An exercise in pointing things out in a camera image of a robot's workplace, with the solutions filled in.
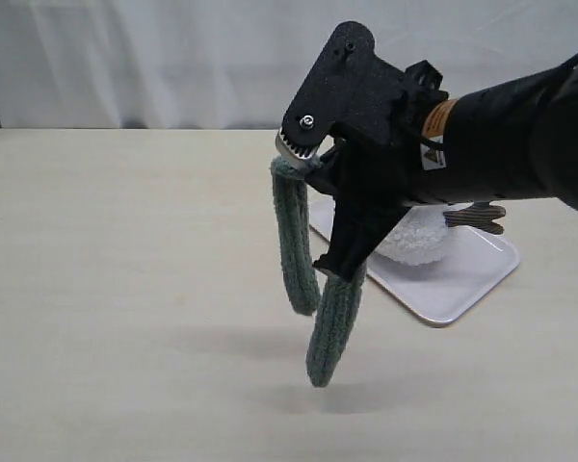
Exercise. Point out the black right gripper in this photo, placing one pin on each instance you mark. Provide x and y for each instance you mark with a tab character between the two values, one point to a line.
369	175

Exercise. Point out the white plush snowman toy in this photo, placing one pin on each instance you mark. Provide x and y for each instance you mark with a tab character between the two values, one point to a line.
427	234

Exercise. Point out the green fuzzy scarf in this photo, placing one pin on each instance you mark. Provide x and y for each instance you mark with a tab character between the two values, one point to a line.
335	306

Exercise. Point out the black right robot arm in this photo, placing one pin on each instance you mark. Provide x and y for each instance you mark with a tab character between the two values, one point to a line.
514	141

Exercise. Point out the white rectangular plastic tray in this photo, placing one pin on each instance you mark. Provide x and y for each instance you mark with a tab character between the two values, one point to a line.
441	292

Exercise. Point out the white backdrop curtain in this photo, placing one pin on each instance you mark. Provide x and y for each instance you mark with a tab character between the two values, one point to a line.
236	64

